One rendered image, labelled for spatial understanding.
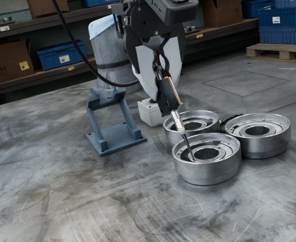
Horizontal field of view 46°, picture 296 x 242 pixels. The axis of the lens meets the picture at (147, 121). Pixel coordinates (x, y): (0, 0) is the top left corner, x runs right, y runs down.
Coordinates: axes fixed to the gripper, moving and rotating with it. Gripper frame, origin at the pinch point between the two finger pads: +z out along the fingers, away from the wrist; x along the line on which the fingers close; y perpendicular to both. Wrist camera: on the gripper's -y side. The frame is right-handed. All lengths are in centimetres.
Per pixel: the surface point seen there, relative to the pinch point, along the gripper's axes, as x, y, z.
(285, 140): -15.2, -8.8, 10.8
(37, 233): 23.9, -4.0, 13.2
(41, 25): -19, 342, 1
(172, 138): -2.1, 5.0, 10.5
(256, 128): -15.1, -2.1, 10.7
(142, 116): -3.5, 23.9, 11.9
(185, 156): -0.2, -3.6, 10.2
